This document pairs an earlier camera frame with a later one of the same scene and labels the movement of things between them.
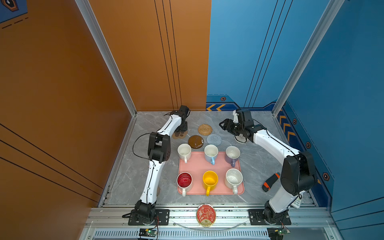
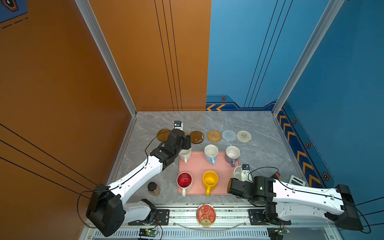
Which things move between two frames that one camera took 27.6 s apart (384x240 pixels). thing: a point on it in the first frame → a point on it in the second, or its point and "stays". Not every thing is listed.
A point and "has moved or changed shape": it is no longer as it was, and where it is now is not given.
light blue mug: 211,153 stays
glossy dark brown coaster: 195,141 has moved or changed shape
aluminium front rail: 307,223 stays
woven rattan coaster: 204,129 → 214,136
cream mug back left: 184,150 stays
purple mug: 232,154 stays
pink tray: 197,165 stays
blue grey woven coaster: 214,139 → 229,135
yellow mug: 210,180 stays
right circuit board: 277,233 stays
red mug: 184,182 stays
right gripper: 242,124 → 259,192
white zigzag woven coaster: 241,139 stays
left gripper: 185,127 → 186,141
